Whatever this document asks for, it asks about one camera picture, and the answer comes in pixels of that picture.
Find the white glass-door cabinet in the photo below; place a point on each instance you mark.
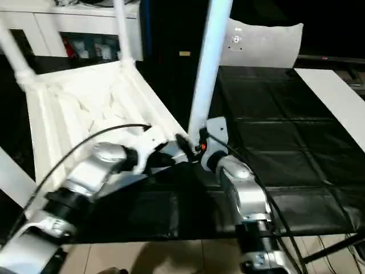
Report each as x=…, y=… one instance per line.
x=42, y=25

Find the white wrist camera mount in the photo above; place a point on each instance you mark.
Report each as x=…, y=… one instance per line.
x=148, y=142
x=218, y=131

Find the grey pot on cabinet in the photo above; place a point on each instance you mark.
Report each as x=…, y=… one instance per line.
x=97, y=2

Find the black table mat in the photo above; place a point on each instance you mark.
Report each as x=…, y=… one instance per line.
x=285, y=128

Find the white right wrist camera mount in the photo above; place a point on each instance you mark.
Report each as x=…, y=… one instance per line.
x=218, y=131

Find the small brown tag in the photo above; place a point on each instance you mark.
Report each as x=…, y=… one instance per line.
x=184, y=53

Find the white plastic table leg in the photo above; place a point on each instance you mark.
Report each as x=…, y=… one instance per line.
x=14, y=54
x=211, y=71
x=14, y=177
x=124, y=34

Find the grey pillow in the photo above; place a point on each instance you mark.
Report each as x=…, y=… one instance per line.
x=265, y=42

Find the black metal stand leg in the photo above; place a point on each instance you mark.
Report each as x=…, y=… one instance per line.
x=330, y=251

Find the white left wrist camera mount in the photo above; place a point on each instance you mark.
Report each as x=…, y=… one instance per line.
x=148, y=142

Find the white plastic table top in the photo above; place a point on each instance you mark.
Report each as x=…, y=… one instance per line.
x=85, y=94

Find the dark left robot foot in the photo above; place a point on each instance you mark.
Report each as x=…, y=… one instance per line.
x=114, y=270

